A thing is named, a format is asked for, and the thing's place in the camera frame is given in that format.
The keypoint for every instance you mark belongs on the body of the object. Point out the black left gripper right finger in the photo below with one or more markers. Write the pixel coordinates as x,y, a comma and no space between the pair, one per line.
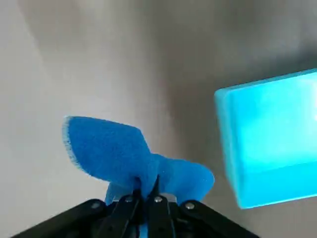
198,220

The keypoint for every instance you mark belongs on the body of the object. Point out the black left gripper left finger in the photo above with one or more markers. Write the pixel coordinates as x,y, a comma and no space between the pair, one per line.
74,220

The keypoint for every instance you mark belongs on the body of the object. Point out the blue square rag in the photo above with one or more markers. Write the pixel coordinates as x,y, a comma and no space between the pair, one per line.
111,148

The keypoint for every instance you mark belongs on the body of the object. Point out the cyan plastic box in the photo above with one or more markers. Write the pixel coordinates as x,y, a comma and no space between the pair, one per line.
272,148

